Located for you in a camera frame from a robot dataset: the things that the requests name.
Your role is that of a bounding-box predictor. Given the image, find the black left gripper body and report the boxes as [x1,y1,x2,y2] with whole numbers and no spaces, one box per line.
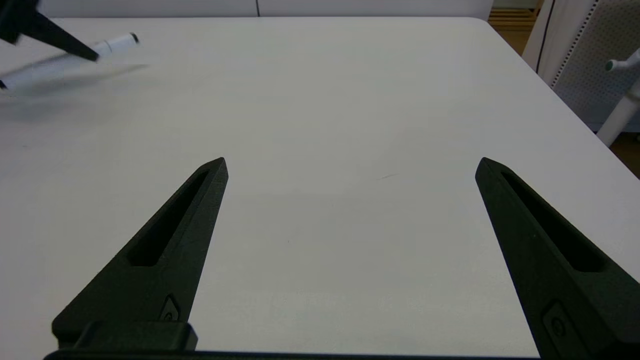
[0,0,41,45]

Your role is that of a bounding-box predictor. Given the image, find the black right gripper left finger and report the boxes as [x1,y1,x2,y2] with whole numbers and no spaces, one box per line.
[51,157,229,351]

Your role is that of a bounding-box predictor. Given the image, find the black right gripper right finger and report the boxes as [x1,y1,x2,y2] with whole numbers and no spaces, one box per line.
[475,157,640,360]

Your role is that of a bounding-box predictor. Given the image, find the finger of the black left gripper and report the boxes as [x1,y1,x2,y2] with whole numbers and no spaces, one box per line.
[20,11,100,62]

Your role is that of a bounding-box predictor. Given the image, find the white marker with black cap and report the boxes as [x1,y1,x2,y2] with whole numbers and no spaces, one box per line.
[0,32,141,92]

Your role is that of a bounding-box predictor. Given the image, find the white desk leg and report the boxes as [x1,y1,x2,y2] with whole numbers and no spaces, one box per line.
[596,80,640,147]

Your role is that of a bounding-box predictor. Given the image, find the white perforated panel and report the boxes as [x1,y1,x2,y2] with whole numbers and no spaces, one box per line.
[522,0,640,133]

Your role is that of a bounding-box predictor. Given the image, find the white desk crank handle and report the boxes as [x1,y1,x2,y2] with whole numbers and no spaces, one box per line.
[605,49,640,72]

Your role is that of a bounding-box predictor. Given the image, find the thin black power cable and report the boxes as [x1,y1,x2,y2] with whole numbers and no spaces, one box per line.
[536,0,557,74]

